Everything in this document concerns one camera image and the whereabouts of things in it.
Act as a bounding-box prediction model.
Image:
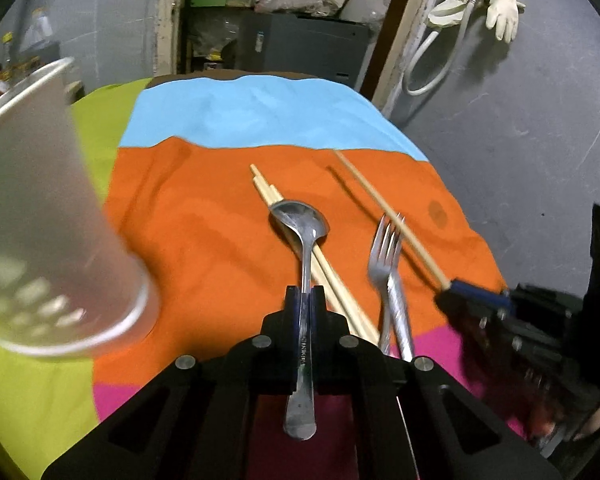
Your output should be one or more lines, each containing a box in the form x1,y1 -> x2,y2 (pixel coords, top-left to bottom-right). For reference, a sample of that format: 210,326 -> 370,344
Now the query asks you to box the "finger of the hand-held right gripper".
434,279 -> 513,333

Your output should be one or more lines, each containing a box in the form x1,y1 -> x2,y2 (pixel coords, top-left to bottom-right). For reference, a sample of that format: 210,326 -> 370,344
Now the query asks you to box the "multicoloured cloth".
0,72 -> 526,480

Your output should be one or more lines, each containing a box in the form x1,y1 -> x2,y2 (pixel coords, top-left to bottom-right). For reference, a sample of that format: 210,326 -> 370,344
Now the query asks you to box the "translucent plastic cup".
0,56 -> 161,361

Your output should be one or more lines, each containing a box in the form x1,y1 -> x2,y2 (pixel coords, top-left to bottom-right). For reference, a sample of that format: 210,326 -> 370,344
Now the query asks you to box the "grey cabinet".
239,12 -> 372,89

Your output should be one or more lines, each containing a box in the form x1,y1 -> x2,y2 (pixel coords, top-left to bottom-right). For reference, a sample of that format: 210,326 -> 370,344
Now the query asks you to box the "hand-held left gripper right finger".
310,285 -> 563,480

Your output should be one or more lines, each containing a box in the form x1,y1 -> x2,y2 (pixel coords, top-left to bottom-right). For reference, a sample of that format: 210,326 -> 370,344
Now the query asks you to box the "wooden door frame post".
370,0 -> 452,117
155,0 -> 189,77

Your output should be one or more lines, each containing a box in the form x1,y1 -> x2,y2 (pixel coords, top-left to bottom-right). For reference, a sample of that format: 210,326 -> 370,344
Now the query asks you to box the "white hose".
403,0 -> 481,97

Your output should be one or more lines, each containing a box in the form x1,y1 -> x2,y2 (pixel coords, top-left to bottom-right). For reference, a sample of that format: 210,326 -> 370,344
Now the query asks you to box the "wooden chopstick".
249,162 -> 381,346
260,170 -> 381,346
332,149 -> 453,291
253,175 -> 373,343

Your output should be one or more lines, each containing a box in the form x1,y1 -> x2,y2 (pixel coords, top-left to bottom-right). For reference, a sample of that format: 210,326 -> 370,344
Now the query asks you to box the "metal fork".
367,212 -> 416,361

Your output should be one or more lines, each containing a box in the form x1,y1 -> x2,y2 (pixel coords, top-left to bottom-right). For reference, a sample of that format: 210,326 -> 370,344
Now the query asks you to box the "cream rubber glove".
426,0 -> 487,29
485,0 -> 527,44

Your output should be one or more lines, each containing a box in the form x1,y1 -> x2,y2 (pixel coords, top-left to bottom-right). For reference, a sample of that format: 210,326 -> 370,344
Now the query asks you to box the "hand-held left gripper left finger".
40,285 -> 301,480

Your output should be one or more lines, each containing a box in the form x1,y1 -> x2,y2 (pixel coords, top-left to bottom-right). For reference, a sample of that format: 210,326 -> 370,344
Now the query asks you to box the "metal spoon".
268,200 -> 330,442

